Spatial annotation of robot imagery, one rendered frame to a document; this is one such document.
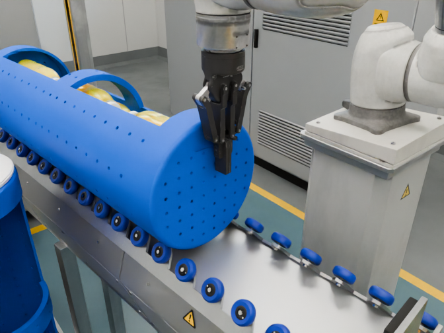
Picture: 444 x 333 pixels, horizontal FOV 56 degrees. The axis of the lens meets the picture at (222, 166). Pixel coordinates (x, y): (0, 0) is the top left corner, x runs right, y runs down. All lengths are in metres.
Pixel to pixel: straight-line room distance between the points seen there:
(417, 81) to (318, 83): 1.47
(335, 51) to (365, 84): 1.27
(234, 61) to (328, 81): 1.87
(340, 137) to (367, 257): 0.39
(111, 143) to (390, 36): 0.76
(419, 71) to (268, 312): 0.70
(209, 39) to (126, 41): 5.49
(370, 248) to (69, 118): 0.93
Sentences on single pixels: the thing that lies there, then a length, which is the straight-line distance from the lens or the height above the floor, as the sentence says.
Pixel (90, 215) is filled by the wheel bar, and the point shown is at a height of 0.93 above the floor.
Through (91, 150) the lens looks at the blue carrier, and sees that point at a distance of 0.90.
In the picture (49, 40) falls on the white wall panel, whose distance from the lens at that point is 5.76.
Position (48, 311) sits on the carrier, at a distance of 1.37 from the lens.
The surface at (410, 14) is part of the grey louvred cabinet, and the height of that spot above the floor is 1.21.
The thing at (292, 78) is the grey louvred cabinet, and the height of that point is 0.76.
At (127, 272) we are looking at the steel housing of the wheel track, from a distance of 1.00.
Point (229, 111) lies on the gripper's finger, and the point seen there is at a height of 1.25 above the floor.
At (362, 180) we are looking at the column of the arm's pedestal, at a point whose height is 0.92.
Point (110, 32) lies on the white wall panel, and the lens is 6.05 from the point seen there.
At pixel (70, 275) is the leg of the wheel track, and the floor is 0.51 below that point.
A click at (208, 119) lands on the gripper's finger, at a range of 0.73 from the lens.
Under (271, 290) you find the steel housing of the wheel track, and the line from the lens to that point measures 0.86.
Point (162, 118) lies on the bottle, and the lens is 0.89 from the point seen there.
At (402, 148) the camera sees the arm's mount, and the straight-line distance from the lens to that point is 1.18.
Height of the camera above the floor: 1.52
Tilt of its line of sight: 28 degrees down
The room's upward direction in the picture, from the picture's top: straight up
